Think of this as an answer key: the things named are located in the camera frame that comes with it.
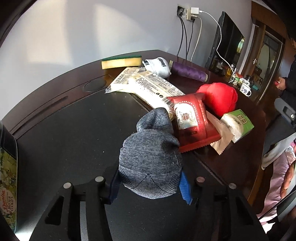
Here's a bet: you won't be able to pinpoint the dark power cables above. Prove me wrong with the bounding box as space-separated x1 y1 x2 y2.
176 14 197 61

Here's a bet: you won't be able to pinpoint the black monitor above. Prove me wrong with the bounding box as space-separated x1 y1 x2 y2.
205 11 245 72

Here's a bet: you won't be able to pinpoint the cracker packet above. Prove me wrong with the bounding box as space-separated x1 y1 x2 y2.
128 71 185 120
105 67 146 94

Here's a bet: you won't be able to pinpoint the white rolled sock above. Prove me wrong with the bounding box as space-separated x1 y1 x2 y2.
142 57 171 78

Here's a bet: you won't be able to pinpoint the red sock ball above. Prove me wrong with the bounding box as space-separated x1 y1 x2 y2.
197 82 238 118

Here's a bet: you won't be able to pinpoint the grey knitted sock ball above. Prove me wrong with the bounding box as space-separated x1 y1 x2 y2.
118 108 182 199

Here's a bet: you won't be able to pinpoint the yellow green sponge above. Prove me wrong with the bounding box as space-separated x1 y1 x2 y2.
101 55 142 70

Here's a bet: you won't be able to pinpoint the white patterned mug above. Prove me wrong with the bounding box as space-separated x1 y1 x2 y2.
240 83 252 97

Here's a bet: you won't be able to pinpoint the beige sachet packet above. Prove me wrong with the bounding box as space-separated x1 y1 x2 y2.
206 111 234 155

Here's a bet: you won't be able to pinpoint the red wet wipes packet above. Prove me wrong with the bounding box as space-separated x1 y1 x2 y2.
168 93 221 153

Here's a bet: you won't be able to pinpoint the green tissue pack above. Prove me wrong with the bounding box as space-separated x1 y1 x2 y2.
221 109 254 143

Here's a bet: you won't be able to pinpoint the white charger with cable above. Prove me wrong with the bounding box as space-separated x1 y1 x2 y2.
191 6 239 84

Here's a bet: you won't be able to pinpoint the wall power outlet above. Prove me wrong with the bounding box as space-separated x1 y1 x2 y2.
177 5 195 22

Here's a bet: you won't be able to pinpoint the purple thread spool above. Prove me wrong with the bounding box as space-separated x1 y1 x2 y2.
169 61 208 82

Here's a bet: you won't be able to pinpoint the cookie tin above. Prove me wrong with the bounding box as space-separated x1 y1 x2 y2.
1 124 18 232

